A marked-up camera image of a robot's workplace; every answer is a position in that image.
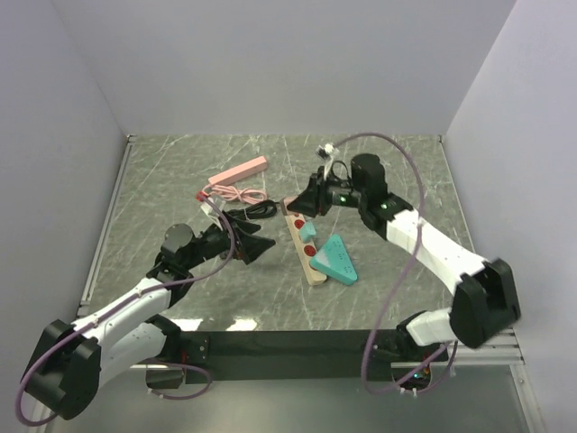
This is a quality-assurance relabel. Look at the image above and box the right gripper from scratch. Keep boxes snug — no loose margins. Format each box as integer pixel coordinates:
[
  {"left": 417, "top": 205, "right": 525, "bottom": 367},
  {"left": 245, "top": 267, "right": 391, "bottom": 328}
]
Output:
[{"left": 288, "top": 166, "right": 366, "bottom": 218}]

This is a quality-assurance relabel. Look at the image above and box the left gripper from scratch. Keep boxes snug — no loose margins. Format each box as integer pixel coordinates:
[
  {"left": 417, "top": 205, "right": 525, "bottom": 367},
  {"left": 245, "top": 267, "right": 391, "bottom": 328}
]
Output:
[{"left": 183, "top": 209, "right": 275, "bottom": 270}]

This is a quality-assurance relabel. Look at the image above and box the brown pink plug adapter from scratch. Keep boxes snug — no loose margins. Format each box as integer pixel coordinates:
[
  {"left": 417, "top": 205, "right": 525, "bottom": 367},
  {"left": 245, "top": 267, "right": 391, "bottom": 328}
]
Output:
[{"left": 279, "top": 198, "right": 289, "bottom": 216}]

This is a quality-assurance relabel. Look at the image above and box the teal plug adapter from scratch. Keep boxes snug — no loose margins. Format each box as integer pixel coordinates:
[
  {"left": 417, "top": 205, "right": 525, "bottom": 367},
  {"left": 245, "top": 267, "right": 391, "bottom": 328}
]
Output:
[{"left": 298, "top": 222, "right": 316, "bottom": 243}]

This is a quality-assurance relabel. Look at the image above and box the teal triangular power strip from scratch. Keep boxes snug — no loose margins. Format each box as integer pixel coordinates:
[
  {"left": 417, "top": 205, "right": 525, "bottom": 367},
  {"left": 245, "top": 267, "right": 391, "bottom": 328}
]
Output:
[{"left": 310, "top": 234, "right": 358, "bottom": 286}]

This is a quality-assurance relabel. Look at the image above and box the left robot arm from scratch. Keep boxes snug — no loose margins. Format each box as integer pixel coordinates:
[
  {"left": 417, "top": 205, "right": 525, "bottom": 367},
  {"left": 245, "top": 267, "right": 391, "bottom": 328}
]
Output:
[{"left": 17, "top": 221, "right": 275, "bottom": 419}]

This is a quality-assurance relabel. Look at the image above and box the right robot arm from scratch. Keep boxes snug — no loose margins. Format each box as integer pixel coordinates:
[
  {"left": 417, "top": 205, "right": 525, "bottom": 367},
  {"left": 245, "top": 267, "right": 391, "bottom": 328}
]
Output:
[{"left": 279, "top": 153, "right": 521, "bottom": 360}]

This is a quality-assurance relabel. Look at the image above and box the beige red power strip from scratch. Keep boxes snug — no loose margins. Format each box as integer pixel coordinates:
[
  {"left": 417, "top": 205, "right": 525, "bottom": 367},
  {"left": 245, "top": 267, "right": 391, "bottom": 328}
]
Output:
[{"left": 285, "top": 214, "right": 327, "bottom": 286}]

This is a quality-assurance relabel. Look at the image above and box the pink power strip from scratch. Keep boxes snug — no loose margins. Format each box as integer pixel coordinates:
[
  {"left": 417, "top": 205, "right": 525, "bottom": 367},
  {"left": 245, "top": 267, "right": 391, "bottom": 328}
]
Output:
[{"left": 208, "top": 156, "right": 268, "bottom": 186}]

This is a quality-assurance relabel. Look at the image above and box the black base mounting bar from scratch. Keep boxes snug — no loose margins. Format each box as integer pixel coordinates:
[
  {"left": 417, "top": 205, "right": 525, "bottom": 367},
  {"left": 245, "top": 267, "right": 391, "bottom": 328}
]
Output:
[{"left": 125, "top": 331, "right": 452, "bottom": 384}]

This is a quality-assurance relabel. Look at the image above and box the black coiled power cord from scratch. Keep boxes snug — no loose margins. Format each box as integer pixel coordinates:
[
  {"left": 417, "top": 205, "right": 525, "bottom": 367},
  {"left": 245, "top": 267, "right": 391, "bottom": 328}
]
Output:
[{"left": 234, "top": 198, "right": 290, "bottom": 223}]

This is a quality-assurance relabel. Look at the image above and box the pink power cord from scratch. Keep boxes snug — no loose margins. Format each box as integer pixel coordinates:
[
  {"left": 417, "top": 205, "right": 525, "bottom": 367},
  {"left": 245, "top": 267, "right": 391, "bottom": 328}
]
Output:
[{"left": 202, "top": 183, "right": 268, "bottom": 207}]

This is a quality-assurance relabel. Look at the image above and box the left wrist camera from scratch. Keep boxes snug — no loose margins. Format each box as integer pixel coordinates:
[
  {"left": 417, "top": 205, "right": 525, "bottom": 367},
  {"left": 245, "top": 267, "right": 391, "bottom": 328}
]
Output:
[{"left": 196, "top": 191, "right": 224, "bottom": 224}]

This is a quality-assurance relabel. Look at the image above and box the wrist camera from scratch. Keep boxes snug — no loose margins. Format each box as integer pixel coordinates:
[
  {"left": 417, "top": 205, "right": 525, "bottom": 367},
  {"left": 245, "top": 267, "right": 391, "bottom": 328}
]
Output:
[
  {"left": 196, "top": 191, "right": 224, "bottom": 224},
  {"left": 316, "top": 143, "right": 339, "bottom": 161}
]

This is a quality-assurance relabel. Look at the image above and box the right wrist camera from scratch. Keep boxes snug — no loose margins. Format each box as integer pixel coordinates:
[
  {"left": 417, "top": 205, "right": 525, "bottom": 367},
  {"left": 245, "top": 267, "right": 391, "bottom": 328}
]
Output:
[{"left": 316, "top": 143, "right": 339, "bottom": 161}]

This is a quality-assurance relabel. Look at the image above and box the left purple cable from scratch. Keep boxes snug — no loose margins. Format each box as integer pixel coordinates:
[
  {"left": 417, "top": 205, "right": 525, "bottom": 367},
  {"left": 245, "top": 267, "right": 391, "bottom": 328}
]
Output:
[{"left": 15, "top": 198, "right": 235, "bottom": 428}]

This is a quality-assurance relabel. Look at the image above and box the purple cable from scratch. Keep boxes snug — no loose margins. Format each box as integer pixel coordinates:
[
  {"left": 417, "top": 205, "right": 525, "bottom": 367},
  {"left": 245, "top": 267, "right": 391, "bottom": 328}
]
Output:
[
  {"left": 15, "top": 198, "right": 235, "bottom": 428},
  {"left": 335, "top": 132, "right": 457, "bottom": 396}
]

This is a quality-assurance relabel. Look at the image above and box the aluminium table edge rail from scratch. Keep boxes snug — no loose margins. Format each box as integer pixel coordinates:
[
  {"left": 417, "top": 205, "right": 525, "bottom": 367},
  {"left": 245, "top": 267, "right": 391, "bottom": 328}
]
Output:
[{"left": 75, "top": 134, "right": 138, "bottom": 318}]

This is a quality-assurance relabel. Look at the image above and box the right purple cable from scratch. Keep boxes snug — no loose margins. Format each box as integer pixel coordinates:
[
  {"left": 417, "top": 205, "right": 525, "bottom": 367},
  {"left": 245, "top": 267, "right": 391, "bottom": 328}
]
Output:
[{"left": 335, "top": 132, "right": 457, "bottom": 396}]

